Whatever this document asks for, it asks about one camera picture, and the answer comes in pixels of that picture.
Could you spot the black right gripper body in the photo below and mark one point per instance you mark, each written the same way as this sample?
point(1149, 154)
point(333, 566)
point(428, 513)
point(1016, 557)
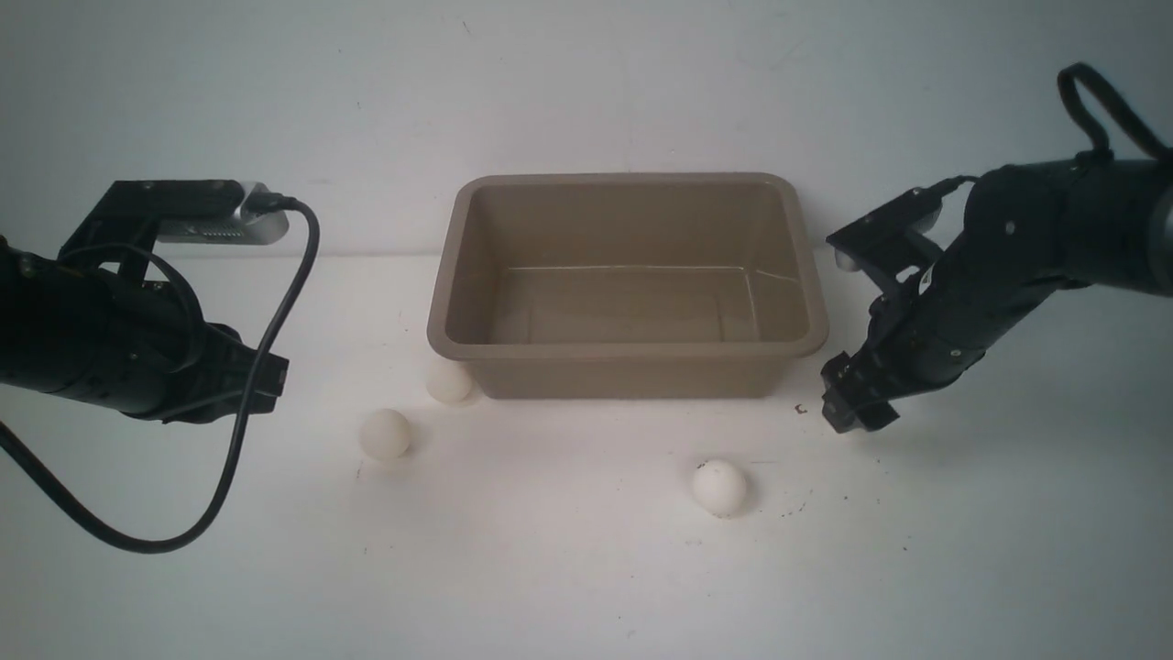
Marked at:
point(977, 294)

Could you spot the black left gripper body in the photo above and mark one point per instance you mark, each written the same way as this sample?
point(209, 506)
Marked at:
point(214, 386)

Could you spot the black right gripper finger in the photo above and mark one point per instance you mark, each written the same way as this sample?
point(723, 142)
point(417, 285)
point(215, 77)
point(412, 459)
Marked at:
point(857, 395)

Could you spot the white ping-pong ball with mark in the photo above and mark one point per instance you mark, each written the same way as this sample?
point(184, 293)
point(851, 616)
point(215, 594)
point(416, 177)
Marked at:
point(719, 487)

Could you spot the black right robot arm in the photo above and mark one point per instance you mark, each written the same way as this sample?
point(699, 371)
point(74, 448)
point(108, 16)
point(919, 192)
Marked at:
point(1093, 222)

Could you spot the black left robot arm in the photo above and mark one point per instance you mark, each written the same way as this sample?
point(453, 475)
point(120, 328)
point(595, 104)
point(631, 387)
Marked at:
point(141, 348)

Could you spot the tan plastic bin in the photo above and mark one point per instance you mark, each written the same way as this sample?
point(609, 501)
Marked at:
point(627, 286)

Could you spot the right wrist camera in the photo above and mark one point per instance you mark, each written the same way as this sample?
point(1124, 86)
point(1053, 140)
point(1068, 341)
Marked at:
point(892, 237)

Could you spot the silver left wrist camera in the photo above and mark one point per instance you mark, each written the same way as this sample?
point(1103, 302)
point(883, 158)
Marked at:
point(134, 216)

